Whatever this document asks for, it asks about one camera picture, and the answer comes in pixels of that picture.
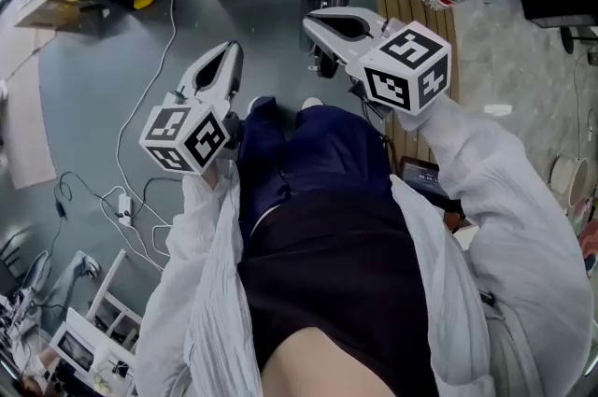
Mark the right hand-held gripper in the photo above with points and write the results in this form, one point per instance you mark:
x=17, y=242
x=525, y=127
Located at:
x=406, y=68

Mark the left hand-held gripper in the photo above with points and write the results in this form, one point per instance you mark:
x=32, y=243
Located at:
x=187, y=138

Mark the person's left forearm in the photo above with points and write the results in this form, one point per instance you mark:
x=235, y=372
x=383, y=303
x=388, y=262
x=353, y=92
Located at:
x=187, y=273

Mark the person's right forearm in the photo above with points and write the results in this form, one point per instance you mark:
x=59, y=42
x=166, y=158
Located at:
x=504, y=217

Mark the white ribbed fabric garment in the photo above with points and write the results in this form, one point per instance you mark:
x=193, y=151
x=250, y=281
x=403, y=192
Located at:
x=219, y=292

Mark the person's left white shoe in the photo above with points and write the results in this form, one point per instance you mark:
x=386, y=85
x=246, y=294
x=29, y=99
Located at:
x=255, y=102

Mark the person's white shoe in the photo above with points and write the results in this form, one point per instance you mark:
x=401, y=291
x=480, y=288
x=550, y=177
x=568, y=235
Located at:
x=312, y=102
x=255, y=102

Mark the person's right white shoe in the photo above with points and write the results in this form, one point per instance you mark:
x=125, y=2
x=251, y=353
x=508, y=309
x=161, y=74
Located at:
x=312, y=102

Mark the person's dark blue trousers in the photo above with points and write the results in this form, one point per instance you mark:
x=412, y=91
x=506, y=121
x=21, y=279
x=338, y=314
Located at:
x=317, y=152

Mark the black device with display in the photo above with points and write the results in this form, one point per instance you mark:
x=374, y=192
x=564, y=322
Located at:
x=420, y=175

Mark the white power strip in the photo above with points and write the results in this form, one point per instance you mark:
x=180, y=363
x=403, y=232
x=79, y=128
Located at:
x=125, y=208

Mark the flat cardboard sheet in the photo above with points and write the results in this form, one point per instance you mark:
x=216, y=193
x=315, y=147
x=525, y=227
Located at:
x=23, y=124

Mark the small black standing fan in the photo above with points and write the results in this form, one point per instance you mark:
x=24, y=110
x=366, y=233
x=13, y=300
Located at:
x=579, y=38

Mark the person's black top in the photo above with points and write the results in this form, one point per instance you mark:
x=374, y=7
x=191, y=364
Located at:
x=336, y=283

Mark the white round basin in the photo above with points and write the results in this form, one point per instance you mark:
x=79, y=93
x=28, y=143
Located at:
x=570, y=182

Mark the white framed tablet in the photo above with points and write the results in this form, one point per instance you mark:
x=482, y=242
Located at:
x=77, y=348

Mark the white chair frame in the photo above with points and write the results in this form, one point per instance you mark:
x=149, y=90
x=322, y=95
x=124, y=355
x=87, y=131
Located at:
x=112, y=292

